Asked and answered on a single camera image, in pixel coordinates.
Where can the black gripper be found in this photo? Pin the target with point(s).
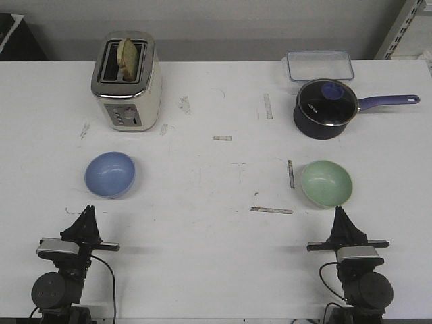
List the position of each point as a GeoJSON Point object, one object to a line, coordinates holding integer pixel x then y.
{"type": "Point", "coordinates": [79, 231]}
{"type": "Point", "coordinates": [343, 230]}

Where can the green bowl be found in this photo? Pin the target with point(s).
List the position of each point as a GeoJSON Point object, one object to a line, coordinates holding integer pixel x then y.
{"type": "Point", "coordinates": [326, 183]}

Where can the blue bowl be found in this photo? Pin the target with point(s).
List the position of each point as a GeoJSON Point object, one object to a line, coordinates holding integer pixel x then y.
{"type": "Point", "coordinates": [110, 175]}

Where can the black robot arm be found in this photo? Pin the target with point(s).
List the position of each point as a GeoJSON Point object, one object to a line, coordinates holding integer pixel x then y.
{"type": "Point", "coordinates": [366, 293]}
{"type": "Point", "coordinates": [56, 295]}

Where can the dark blue saucepan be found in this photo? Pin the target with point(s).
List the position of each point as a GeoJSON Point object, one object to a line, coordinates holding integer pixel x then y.
{"type": "Point", "coordinates": [320, 132]}

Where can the glass pot lid blue knob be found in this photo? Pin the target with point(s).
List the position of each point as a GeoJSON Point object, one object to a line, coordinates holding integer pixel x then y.
{"type": "Point", "coordinates": [327, 102]}

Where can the cream two-slot toaster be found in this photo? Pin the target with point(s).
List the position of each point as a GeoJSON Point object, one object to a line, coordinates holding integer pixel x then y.
{"type": "Point", "coordinates": [129, 106]}

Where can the clear plastic food container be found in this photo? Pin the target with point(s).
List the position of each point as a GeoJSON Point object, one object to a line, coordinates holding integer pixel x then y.
{"type": "Point", "coordinates": [304, 66]}

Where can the toast slice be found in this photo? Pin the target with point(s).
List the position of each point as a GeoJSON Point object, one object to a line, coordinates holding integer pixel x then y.
{"type": "Point", "coordinates": [127, 59]}

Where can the white metal shelf upright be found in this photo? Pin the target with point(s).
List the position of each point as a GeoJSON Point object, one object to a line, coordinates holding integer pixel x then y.
{"type": "Point", "coordinates": [410, 35]}

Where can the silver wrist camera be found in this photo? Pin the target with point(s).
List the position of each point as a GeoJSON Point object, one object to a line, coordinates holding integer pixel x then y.
{"type": "Point", "coordinates": [50, 248]}
{"type": "Point", "coordinates": [362, 254]}

